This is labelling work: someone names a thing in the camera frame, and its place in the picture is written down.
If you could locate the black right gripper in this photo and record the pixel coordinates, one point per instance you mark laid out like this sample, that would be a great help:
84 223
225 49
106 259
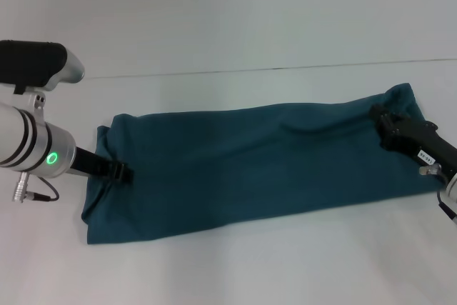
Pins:
425 140

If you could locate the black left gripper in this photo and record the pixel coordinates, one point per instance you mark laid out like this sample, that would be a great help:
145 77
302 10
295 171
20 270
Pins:
87 162

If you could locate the blue FREE print t-shirt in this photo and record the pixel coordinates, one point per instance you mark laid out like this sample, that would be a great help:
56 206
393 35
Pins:
250 162

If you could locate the white silver robot left arm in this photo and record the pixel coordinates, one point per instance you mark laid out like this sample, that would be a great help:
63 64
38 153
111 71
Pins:
32 140

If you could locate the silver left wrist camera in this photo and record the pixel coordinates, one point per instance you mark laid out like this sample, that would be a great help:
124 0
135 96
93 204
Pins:
32 65

